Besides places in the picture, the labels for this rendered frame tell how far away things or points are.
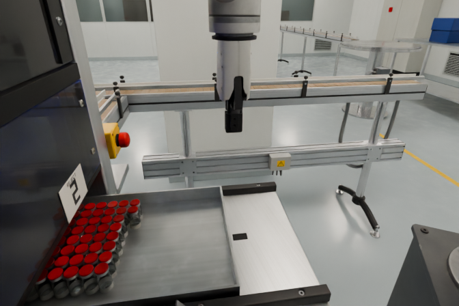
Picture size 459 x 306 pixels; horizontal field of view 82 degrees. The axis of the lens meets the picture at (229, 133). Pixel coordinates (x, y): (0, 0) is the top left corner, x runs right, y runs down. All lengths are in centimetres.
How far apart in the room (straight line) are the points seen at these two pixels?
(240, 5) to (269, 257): 43
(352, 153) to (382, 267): 65
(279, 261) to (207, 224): 17
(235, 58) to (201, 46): 149
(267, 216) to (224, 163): 95
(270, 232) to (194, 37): 153
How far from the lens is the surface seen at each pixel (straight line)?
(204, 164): 153
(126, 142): 72
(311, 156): 167
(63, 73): 52
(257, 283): 51
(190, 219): 61
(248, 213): 63
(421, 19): 697
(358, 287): 172
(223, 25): 43
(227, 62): 43
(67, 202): 50
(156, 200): 67
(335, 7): 951
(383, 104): 178
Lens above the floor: 129
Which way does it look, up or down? 25 degrees down
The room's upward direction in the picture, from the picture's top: straight up
